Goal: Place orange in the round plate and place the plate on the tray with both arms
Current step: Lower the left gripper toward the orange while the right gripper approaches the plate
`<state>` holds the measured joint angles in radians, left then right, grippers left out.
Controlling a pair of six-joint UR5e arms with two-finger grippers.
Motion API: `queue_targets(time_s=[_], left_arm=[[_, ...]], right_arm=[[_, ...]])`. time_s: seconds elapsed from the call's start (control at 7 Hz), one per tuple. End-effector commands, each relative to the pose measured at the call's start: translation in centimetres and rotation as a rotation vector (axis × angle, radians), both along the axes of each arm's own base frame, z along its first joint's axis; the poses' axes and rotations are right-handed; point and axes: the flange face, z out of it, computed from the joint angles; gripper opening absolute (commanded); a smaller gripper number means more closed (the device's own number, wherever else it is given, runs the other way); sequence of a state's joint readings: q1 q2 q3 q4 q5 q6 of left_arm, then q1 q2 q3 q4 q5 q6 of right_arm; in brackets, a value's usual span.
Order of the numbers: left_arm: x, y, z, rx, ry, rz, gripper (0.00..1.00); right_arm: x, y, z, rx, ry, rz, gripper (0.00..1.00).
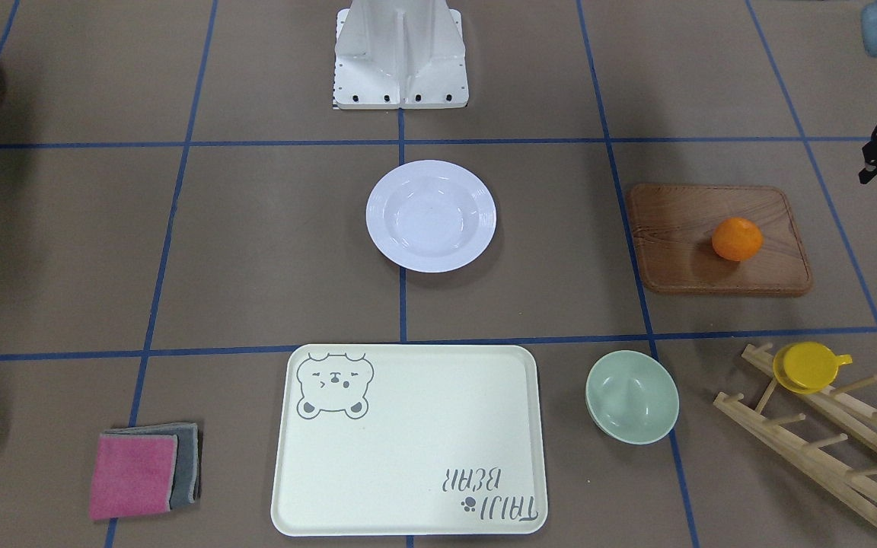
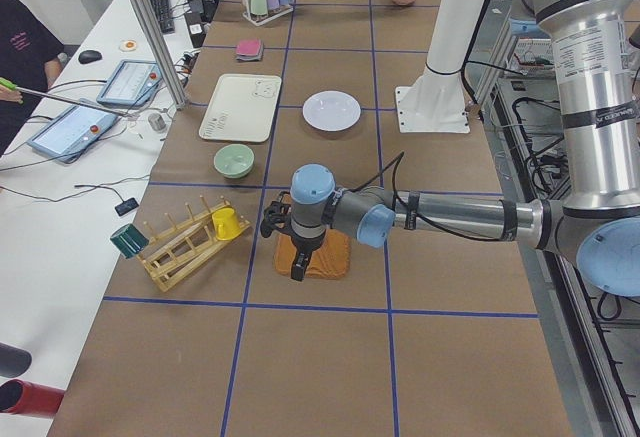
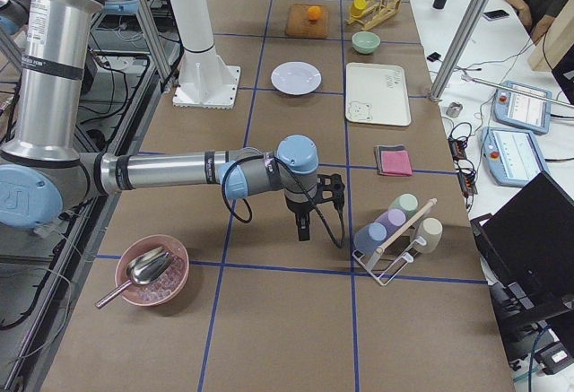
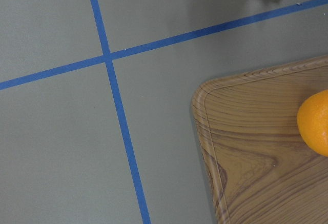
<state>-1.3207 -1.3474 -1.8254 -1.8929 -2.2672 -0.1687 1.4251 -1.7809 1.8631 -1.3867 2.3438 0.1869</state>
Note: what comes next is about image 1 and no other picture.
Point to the wooden dish rack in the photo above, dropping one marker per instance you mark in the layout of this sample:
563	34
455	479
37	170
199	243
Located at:
843	464

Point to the grey cloth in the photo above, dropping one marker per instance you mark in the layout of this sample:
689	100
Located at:
187	462

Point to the orange fruit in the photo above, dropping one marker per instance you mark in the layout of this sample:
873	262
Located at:
736	239

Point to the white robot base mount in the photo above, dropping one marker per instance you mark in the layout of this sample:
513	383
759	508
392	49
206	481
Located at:
400	55

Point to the green bowl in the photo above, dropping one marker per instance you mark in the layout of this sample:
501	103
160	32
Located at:
632	398

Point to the white round plate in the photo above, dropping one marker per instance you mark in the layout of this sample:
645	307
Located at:
431	216

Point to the pink cloth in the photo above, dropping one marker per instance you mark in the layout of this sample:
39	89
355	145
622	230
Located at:
133	476

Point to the yellow cup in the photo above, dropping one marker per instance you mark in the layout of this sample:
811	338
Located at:
807	367

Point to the wooden cutting board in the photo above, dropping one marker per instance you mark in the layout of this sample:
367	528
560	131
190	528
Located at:
672	226

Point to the cream bear tray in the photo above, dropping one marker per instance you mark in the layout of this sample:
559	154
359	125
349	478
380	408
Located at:
384	439

